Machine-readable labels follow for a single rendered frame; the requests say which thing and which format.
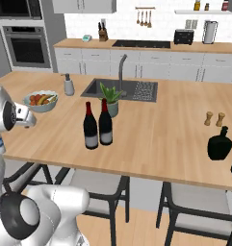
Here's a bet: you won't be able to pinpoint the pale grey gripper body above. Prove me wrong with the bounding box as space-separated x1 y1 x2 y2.
23 111 38 129

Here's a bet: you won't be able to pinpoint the bowl of fruit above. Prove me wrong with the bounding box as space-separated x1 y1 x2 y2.
22 89 60 113

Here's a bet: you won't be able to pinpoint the grey soap dispenser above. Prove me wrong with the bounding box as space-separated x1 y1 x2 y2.
63 73 76 97

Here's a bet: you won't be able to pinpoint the dark wine bottle red cap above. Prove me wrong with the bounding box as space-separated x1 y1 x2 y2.
98 97 115 146
82 101 100 151

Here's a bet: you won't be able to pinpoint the black stool grey seat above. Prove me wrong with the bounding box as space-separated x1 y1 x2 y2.
54 166 132 246
155 180 232 246
2 161 55 194

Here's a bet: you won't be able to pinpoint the dark grey sink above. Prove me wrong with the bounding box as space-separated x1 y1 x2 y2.
80 78 159 104

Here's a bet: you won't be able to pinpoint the green plant in pot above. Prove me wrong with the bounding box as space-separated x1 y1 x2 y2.
99 82 124 118

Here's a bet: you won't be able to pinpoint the grey tap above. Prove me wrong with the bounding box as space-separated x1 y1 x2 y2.
117 53 129 94

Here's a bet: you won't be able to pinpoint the steel microwave oven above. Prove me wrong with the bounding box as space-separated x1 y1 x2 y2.
0 0 45 21

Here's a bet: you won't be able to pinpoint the wooden knife block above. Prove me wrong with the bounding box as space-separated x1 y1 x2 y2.
97 21 110 43

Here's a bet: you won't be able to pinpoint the white base cupboards run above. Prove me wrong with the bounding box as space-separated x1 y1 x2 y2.
53 46 232 85

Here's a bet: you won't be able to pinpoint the black hob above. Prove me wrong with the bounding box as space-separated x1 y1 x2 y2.
111 38 172 50

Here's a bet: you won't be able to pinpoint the black toaster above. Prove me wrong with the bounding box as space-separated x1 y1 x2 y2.
172 28 195 46

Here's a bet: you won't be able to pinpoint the wooden salt shaker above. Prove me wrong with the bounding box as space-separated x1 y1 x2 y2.
203 111 214 127

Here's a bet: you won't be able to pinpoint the wooden pepper shaker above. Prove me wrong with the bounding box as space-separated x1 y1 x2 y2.
215 111 226 128

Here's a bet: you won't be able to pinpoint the steel wall oven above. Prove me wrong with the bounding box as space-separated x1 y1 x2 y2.
0 24 55 70

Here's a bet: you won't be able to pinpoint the white wall cupboards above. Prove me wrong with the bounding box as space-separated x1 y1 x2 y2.
51 0 117 15

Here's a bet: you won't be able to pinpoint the grey wall socket plate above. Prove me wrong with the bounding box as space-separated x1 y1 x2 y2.
184 18 199 30

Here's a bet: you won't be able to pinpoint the white wall shelf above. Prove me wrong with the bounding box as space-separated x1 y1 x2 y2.
173 9 232 15

